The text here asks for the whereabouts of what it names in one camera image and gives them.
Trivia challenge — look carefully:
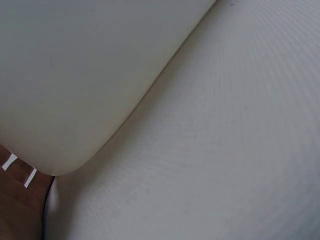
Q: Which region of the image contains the white smooth rounded container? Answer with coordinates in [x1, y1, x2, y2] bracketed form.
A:
[0, 0, 219, 178]

